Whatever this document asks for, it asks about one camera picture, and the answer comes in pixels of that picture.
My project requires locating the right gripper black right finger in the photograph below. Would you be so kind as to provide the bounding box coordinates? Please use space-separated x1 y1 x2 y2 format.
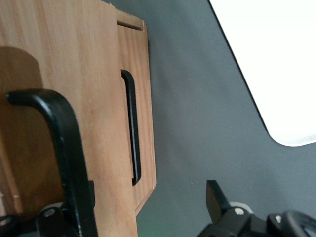
197 179 307 237

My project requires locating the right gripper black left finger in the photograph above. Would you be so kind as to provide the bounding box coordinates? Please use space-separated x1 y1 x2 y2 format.
0 180 96 237

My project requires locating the black handle of pulled drawer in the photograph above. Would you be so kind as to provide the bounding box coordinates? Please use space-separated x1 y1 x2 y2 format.
6 88 99 237

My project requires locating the wooden drawer with gripped handle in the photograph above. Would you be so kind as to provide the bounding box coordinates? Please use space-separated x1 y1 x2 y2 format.
0 0 139 237

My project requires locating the wooden drawer staying shut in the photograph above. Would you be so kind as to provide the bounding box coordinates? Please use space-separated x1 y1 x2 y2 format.
115 19 157 216

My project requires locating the cream plastic tray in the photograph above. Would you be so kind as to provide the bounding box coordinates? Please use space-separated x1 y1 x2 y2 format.
207 0 316 147

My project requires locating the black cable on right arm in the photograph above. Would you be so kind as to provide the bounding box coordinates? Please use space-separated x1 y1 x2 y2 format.
281 209 316 234

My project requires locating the black handle of shut drawer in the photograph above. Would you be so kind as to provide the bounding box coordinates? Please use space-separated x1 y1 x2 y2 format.
120 69 142 187

